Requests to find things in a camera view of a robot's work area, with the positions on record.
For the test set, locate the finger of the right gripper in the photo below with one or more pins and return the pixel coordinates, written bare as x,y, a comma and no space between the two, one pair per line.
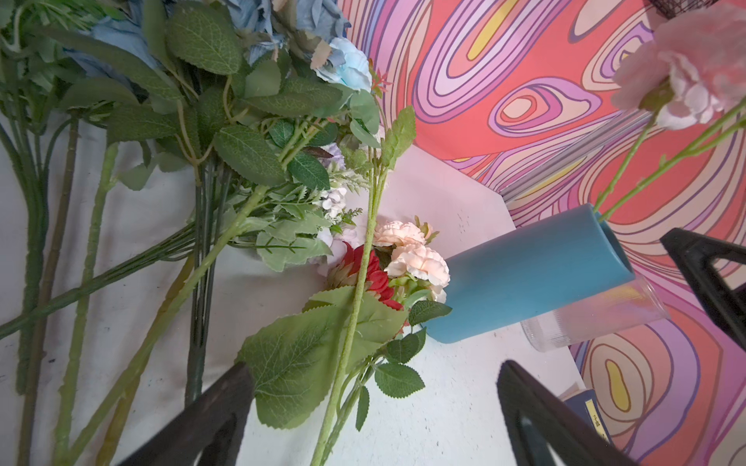
695,255

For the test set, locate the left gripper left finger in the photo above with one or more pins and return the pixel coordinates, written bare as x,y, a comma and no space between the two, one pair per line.
208,432

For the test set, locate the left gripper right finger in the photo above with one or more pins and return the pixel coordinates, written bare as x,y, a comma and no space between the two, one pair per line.
541,427

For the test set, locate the teal ceramic vase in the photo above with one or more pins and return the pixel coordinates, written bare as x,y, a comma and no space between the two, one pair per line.
529,272

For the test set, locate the pink rose stem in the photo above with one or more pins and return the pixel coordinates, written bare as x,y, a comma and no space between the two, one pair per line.
691,73

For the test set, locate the clear glass vase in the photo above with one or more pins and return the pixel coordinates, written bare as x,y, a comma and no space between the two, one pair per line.
630,305

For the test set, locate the blue book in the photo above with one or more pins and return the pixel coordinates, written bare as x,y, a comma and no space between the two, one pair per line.
584,404

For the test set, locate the peach carnation stem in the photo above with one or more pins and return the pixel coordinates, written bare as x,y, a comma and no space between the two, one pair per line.
412,257

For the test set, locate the red flower stem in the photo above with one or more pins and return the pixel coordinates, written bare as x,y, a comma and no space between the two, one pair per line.
377,281

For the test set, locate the blue hydrangea bunch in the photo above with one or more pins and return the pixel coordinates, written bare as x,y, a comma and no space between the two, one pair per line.
97,94

